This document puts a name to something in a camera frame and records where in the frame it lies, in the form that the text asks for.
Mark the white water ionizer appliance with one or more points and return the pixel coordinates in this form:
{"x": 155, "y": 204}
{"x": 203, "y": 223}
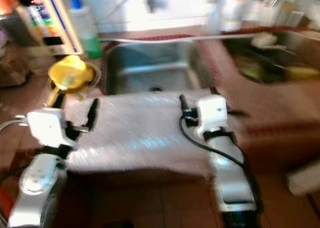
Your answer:
{"x": 52, "y": 18}

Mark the clear jar with orange lid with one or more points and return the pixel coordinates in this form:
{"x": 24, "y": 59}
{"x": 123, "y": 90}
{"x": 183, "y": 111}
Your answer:
{"x": 7, "y": 0}

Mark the metal faucet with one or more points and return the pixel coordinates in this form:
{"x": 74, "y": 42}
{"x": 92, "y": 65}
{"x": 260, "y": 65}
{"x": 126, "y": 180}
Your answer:
{"x": 152, "y": 0}

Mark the clear bubble wrap sheet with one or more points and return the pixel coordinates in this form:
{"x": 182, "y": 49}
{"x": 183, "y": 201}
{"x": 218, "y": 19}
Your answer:
{"x": 145, "y": 128}

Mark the stainless steel bowl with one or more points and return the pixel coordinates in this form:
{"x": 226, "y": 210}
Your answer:
{"x": 97, "y": 79}

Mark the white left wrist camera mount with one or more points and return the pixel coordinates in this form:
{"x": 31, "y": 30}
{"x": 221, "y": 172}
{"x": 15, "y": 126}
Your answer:
{"x": 47, "y": 128}

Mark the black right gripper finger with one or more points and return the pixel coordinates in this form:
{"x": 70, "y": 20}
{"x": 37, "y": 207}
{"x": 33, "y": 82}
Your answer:
{"x": 214, "y": 91}
{"x": 184, "y": 105}

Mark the green dish soap bottle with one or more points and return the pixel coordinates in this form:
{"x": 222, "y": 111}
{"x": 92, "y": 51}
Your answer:
{"x": 86, "y": 30}

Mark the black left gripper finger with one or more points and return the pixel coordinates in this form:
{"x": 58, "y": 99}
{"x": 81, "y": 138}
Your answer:
{"x": 58, "y": 102}
{"x": 93, "y": 113}

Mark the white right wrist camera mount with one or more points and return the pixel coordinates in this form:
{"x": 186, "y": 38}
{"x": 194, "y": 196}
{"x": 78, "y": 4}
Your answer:
{"x": 211, "y": 113}

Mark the stainless steel sink basin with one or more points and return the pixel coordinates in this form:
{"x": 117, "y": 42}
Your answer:
{"x": 155, "y": 68}

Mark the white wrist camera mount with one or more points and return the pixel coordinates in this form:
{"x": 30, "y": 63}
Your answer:
{"x": 47, "y": 128}
{"x": 211, "y": 113}

